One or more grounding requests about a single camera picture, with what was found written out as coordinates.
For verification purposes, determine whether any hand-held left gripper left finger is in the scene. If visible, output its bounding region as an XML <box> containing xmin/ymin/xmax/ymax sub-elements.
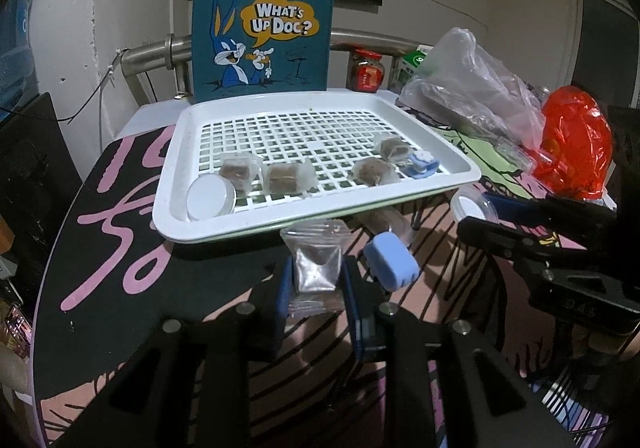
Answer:
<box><xmin>50</xmin><ymin>255</ymin><xmax>296</xmax><ymax>448</ymax></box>

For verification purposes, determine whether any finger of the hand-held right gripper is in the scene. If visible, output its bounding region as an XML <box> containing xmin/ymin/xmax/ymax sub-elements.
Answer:
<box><xmin>482</xmin><ymin>192</ymin><xmax>618</xmax><ymax>230</ymax></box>
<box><xmin>457</xmin><ymin>217</ymin><xmax>601</xmax><ymax>279</ymax></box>

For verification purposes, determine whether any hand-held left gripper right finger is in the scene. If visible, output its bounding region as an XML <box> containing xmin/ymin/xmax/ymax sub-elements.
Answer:
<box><xmin>340</xmin><ymin>255</ymin><xmax>576</xmax><ymax>448</ymax></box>

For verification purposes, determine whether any clear zip bag with powder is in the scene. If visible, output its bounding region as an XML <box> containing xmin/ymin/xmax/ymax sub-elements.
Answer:
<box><xmin>280</xmin><ymin>220</ymin><xmax>351</xmax><ymax>316</ymax></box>

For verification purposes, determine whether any blue clip with white flower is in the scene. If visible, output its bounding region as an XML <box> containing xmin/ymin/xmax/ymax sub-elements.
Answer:
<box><xmin>402</xmin><ymin>150</ymin><xmax>441</xmax><ymax>179</ymax></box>

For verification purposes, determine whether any clear brown snack packet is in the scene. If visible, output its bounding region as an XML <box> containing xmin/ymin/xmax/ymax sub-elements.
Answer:
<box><xmin>265</xmin><ymin>160</ymin><xmax>318</xmax><ymax>199</ymax></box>
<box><xmin>362</xmin><ymin>208</ymin><xmax>416</xmax><ymax>249</ymax></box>
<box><xmin>374</xmin><ymin>132</ymin><xmax>416</xmax><ymax>164</ymax></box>
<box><xmin>218</xmin><ymin>153</ymin><xmax>263</xmax><ymax>194</ymax></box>
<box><xmin>350</xmin><ymin>157</ymin><xmax>401</xmax><ymax>187</ymax></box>

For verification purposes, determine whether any white perforated plastic tray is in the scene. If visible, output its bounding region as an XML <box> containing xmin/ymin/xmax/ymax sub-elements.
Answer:
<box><xmin>150</xmin><ymin>90</ymin><xmax>483</xmax><ymax>245</ymax></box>

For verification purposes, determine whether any clear plastic blister pack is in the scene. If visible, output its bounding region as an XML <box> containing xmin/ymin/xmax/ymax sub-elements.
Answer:
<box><xmin>495</xmin><ymin>138</ymin><xmax>531</xmax><ymax>164</ymax></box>

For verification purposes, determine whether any pale green plastic tray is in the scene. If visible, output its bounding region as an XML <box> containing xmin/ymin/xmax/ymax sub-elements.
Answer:
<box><xmin>167</xmin><ymin>178</ymin><xmax>481</xmax><ymax>246</ymax></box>

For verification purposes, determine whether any red plastic bag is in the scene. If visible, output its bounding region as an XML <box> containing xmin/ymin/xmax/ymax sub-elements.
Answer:
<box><xmin>532</xmin><ymin>85</ymin><xmax>615</xmax><ymax>201</ymax></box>

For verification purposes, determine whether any clear plastic bag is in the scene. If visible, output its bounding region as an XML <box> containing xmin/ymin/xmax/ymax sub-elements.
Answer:
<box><xmin>397</xmin><ymin>27</ymin><xmax>548</xmax><ymax>149</ymax></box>

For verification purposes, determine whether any green and white carton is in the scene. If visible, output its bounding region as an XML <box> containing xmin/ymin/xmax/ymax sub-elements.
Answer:
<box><xmin>390</xmin><ymin>44</ymin><xmax>436</xmax><ymax>96</ymax></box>

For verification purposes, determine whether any red lidded glass jar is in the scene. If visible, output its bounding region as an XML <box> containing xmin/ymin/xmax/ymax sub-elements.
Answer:
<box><xmin>347</xmin><ymin>48</ymin><xmax>386</xmax><ymax>93</ymax></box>

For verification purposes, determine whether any dark door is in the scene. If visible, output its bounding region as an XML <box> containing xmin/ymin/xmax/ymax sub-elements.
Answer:
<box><xmin>575</xmin><ymin>0</ymin><xmax>640</xmax><ymax>109</ymax></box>

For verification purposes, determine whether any black flat panel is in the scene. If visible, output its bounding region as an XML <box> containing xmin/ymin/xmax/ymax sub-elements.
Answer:
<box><xmin>0</xmin><ymin>92</ymin><xmax>86</xmax><ymax>289</ymax></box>

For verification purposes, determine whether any large blue water bottle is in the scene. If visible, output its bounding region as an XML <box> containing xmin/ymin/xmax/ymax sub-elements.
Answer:
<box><xmin>0</xmin><ymin>0</ymin><xmax>41</xmax><ymax>121</ymax></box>

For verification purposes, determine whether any metal pipe rail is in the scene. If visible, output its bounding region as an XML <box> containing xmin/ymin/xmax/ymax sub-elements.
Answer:
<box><xmin>121</xmin><ymin>28</ymin><xmax>436</xmax><ymax>79</ymax></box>

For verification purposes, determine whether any thin wall cable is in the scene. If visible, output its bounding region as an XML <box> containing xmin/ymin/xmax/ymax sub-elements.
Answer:
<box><xmin>57</xmin><ymin>50</ymin><xmax>126</xmax><ymax>124</ymax></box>

